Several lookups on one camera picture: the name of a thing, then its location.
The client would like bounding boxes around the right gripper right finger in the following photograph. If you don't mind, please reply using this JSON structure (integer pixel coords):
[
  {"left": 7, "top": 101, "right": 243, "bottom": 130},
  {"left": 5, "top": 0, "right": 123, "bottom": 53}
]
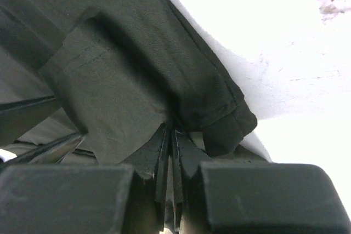
[{"left": 171, "top": 130, "right": 210, "bottom": 231}]

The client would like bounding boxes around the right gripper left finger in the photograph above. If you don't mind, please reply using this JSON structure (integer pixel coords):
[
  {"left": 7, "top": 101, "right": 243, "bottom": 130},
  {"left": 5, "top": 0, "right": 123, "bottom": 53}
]
[{"left": 122, "top": 124, "right": 169, "bottom": 231}]

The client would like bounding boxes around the black graphic t shirt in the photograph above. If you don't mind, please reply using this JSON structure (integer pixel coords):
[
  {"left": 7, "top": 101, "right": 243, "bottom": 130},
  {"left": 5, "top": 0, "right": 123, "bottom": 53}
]
[{"left": 1, "top": 0, "right": 257, "bottom": 163}]

